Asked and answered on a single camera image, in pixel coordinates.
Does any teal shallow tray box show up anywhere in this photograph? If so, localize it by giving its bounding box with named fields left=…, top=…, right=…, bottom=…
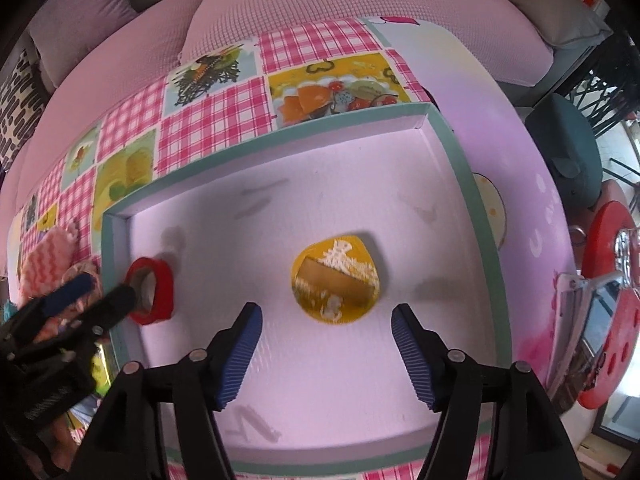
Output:
left=101, top=103, right=512, bottom=477

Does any red tape roll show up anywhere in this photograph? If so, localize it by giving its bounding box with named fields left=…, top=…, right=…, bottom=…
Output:
left=125, top=257, right=174, bottom=326

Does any grey sofa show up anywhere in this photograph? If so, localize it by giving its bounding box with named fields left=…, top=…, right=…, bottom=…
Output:
left=0, top=0, right=614, bottom=212

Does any pink white fuzzy sock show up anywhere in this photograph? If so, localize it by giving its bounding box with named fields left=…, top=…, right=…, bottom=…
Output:
left=17, top=221, right=79, bottom=308

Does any left grey cushion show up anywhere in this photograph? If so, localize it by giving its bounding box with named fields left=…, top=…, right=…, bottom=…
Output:
left=27, top=0, right=137, bottom=84

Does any teal chair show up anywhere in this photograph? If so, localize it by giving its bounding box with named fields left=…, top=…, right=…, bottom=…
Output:
left=525, top=93, right=603, bottom=212

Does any gold round lucky token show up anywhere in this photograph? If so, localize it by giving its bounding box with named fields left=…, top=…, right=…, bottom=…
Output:
left=291, top=234, right=381, bottom=325

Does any black white patterned cushion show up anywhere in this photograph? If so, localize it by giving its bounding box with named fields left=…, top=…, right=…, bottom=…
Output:
left=0, top=50, right=48, bottom=174

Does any red round stool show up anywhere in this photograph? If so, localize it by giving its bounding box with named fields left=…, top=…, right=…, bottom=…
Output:
left=578, top=200, right=639, bottom=410

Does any pink checkered tablecloth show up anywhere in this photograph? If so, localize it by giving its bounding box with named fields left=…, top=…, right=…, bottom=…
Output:
left=8, top=15, right=576, bottom=480

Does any smartphone on stand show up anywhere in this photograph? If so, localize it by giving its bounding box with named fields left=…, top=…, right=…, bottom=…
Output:
left=546, top=271, right=623, bottom=415

